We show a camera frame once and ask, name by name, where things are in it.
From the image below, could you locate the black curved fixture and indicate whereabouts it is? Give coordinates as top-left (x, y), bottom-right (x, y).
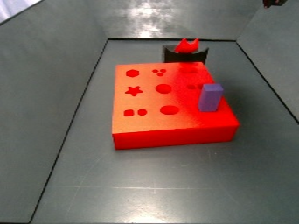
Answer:
top-left (163, 45), bottom-right (210, 63)

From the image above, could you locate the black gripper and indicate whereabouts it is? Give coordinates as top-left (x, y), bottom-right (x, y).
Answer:
top-left (264, 0), bottom-right (288, 9)

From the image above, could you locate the purple rectangular block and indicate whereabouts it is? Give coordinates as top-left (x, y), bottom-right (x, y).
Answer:
top-left (200, 83), bottom-right (224, 112)

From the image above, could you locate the red shape-sorter board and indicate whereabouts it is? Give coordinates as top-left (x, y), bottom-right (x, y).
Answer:
top-left (113, 62), bottom-right (240, 150)

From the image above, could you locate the red arch object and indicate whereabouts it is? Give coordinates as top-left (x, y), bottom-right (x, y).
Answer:
top-left (174, 38), bottom-right (201, 53)

